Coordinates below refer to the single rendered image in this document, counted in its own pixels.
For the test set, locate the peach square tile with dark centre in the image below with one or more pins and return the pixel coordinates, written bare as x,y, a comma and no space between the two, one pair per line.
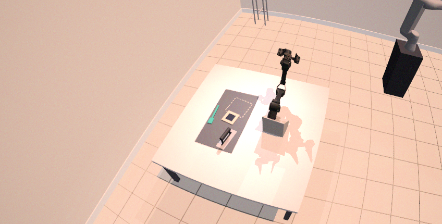
230,117

